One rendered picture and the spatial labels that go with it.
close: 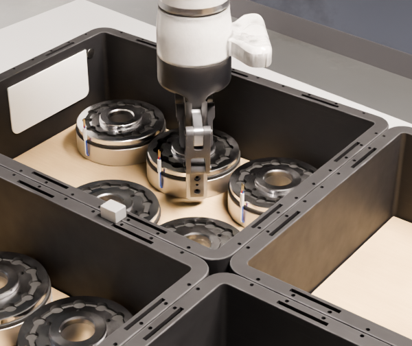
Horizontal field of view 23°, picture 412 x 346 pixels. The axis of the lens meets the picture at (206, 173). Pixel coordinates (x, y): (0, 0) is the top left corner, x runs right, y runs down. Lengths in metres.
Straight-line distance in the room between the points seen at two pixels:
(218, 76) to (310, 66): 2.28
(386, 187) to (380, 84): 2.16
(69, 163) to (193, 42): 0.25
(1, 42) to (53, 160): 0.64
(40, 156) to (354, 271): 0.40
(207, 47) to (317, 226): 0.20
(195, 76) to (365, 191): 0.20
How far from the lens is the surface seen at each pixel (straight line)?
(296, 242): 0.88
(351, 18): 3.29
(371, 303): 0.94
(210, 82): 0.99
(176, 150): 1.08
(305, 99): 1.06
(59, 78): 1.18
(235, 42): 0.98
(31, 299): 0.90
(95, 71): 1.22
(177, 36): 0.96
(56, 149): 1.17
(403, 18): 3.17
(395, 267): 0.99
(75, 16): 1.85
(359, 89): 3.13
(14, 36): 1.78
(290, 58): 3.30
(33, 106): 1.16
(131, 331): 0.75
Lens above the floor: 1.42
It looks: 32 degrees down
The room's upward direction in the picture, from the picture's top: straight up
